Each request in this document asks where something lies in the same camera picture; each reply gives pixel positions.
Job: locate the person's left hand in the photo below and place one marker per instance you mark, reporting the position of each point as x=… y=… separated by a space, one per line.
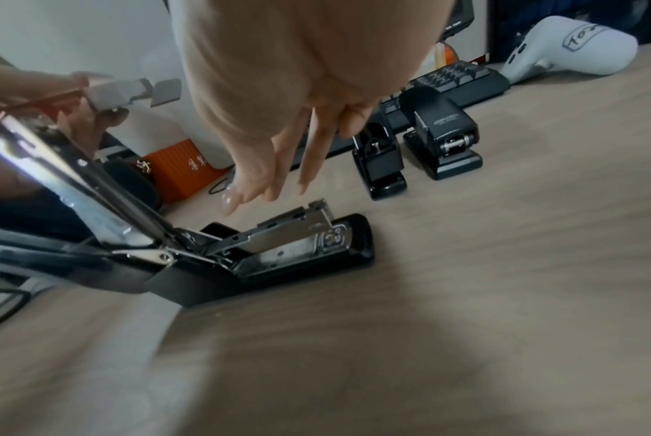
x=34 y=87

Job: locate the person's right hand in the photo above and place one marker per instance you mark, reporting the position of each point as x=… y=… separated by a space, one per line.
x=303 y=64

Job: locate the small black stapler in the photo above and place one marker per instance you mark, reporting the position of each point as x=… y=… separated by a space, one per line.
x=384 y=170

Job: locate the slim black stapler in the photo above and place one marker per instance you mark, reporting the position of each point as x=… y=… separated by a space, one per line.
x=443 y=123

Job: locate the grey top stapler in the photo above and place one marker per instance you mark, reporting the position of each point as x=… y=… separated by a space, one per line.
x=282 y=251

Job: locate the black handbag gold logo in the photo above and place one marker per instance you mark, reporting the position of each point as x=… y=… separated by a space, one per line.
x=131 y=183

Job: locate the black keyboard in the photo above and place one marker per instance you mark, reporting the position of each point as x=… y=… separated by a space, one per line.
x=454 y=78

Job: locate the white handheld controller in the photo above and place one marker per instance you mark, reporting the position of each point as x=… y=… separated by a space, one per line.
x=573 y=47

